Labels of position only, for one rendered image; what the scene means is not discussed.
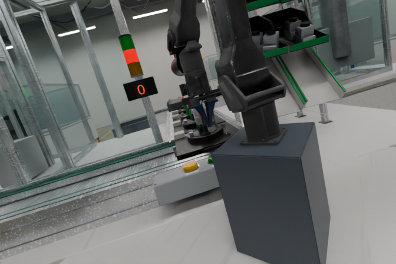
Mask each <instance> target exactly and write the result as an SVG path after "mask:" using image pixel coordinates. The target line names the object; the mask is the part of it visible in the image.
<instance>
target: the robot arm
mask: <svg viewBox="0 0 396 264"><path fill-rule="evenodd" d="M213 3H214V8H215V11H216V17H217V23H218V26H219V32H220V37H221V41H222V47H223V50H222V53H221V56H220V59H219V60H217V61H216V62H215V69H216V72H217V80H218V84H219V85H218V86H217V89H214V90H211V89H210V85H209V81H208V79H207V74H206V70H205V67H204V63H203V59H202V55H201V52H200V49H201V48H202V45H201V44H199V38H200V23H199V21H198V19H197V16H196V4H197V0H175V7H174V12H173V13H172V15H171V17H170V19H169V28H168V30H167V49H168V51H169V54H170V55H174V60H173V61H172V63H171V70H172V72H173V73H174V74H175V75H176V76H179V77H181V76H185V81H186V84H181V85H179V88H180V91H181V94H182V96H185V95H188V96H189V97H186V98H182V99H181V97H177V98H174V99H169V100H168V102H167V107H168V110H169V112H172V111H176V110H179V109H181V108H182V106H183V105H186V104H189V106H190V108H191V109H194V108H195V109H196V110H197V112H198V113H199V114H200V115H201V117H202V118H203V120H204V122H205V123H206V124H207V126H208V127H211V126H212V117H213V110H214V106H215V102H218V99H216V96H217V95H220V94H221V95H222V96H223V98H224V100H225V103H226V105H227V107H228V109H229V111H231V112H232V113H239V112H241V114H242V119H243V123H244V127H245V132H246V137H245V138H244V139H243V140H242V141H240V145H278V144H279V143H280V142H281V140H282V139H283V137H284V135H285V134H286V132H287V128H280V126H279V120H278V115H277V111H276V105H275V100H277V99H279V98H283V97H285V95H286V84H284V83H283V82H282V81H281V80H280V79H279V78H278V77H277V76H276V75H275V74H274V73H273V72H271V71H270V70H269V68H268V64H267V62H266V58H265V55H264V53H263V52H262V51H261V50H260V49H259V47H258V46H257V45H256V44H255V43H254V42H253V39H252V33H251V28H250V22H249V15H248V8H247V4H246V0H213ZM174 46H176V48H175V47H174ZM204 93H208V94H205V95H204ZM195 96H198V97H195ZM194 97H195V98H194ZM204 99H205V100H206V101H204V104H205V106H206V112H207V115H206V113H205V111H204V108H203V105H202V104H200V100H204Z"/></svg>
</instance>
